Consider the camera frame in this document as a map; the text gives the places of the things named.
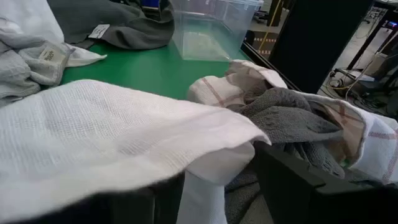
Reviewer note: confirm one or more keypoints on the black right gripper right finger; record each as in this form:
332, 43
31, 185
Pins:
311, 205

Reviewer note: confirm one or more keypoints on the device with purple light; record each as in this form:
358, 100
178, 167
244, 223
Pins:
391, 25

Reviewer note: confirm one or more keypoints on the black desk frame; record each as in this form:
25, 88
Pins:
370, 37

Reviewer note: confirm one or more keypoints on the clear plastic bin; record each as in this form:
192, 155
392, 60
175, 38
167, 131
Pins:
211, 37

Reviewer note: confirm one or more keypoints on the dark grey terry towel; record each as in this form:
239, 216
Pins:
280, 118

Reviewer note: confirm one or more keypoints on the light grey towel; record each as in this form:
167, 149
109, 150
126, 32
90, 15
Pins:
21, 71

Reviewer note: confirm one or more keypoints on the dark floor mat orange stripes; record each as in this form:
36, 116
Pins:
264, 46

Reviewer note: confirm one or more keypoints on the grey and cream garment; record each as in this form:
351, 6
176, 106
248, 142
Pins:
217, 88

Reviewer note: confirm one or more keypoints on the black partition panel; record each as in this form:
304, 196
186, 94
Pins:
311, 40

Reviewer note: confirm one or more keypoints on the dark grey ribbed towel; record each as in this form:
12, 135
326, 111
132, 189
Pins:
130, 28

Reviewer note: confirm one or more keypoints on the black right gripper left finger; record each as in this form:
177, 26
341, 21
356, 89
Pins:
124, 208

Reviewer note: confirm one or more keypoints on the black table frame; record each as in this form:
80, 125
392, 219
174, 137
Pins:
258, 56

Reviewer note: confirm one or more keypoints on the white plain towel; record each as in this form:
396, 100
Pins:
109, 130
28, 15

